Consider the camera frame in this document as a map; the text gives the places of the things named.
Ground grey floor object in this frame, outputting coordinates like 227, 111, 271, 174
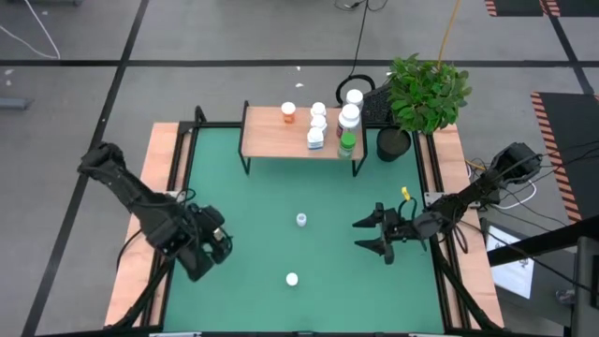
0, 96, 30, 111

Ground black plant pot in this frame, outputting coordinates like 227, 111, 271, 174
376, 126, 413, 164

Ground white bottle blue label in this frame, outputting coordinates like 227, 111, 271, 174
306, 126, 326, 152

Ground grey rig post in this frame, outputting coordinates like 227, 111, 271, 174
571, 236, 599, 337

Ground black orange striped floor mat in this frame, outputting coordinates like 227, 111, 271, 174
484, 0, 599, 18
531, 92, 599, 225

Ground small amber pill bottle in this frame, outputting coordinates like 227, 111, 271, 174
281, 101, 298, 125

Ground black metal table frame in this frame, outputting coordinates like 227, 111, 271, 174
105, 105, 506, 337

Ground white looped cable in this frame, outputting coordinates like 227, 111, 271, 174
493, 180, 538, 211

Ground yellow floor cable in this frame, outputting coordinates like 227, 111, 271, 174
437, 0, 464, 66

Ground black perforated pad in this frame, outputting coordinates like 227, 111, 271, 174
362, 83, 397, 126

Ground white printed sheet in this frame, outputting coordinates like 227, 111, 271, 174
485, 223, 537, 300

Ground green medicine bottle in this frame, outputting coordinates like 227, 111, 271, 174
337, 132, 358, 160

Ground black rig beam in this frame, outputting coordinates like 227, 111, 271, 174
486, 214, 599, 268

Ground wooden shelf black metal legs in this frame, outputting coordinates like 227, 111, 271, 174
237, 99, 369, 178

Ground green leafy plant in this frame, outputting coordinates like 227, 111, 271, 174
386, 53, 474, 137

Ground white bottle maroon label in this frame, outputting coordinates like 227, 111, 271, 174
336, 103, 362, 139

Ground green table mat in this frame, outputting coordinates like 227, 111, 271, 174
163, 126, 445, 333

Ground black floor cable with loop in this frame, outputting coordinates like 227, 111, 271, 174
334, 0, 390, 108

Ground white floor cable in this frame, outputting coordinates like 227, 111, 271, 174
0, 0, 62, 60

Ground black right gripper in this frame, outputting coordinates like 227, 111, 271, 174
351, 202, 425, 266

